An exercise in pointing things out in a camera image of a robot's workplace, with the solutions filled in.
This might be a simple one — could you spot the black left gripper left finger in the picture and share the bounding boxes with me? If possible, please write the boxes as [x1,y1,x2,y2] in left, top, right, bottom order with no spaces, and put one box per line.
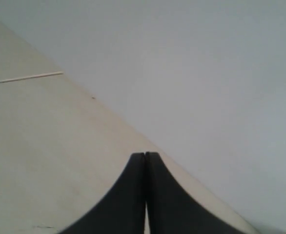
[61,153,145,234]

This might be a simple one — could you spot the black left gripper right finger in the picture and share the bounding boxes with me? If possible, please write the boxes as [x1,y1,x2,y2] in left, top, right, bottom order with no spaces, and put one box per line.
[145,152,257,234]

